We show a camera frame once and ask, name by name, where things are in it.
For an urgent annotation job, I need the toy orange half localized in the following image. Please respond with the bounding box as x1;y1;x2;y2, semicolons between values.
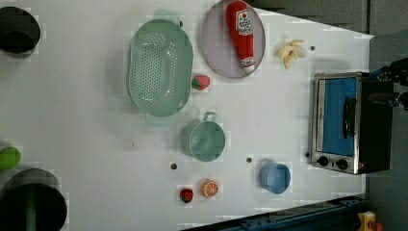
201;180;218;198

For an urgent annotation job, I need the grey round plate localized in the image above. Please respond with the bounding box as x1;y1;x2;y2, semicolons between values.
201;0;266;78

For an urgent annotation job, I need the black round robot base upper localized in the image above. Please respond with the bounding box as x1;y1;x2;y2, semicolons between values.
0;7;41;54

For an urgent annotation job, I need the red ketchup bottle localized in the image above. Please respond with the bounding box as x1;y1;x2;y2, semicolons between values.
225;1;255;72

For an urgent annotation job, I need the small red toy strawberry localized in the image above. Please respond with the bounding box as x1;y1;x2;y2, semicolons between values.
179;189;193;203

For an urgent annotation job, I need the black round robot base lower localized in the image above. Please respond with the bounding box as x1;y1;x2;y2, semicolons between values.
0;168;67;231

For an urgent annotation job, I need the black blue robot arm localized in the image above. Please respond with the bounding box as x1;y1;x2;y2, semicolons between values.
369;58;408;111

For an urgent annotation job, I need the peeled toy banana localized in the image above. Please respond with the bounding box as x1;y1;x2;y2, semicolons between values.
277;39;307;68

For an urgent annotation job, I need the green plastic colander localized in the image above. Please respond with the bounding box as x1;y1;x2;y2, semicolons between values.
127;9;193;126

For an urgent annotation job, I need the green toy fruit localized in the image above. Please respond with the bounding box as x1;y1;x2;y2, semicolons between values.
0;147;21;169

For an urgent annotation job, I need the blue plastic cup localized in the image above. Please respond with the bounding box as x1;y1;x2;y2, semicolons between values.
259;163;291;194

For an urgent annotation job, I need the blue metal table frame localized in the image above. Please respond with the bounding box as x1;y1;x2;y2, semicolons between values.
184;196;368;231

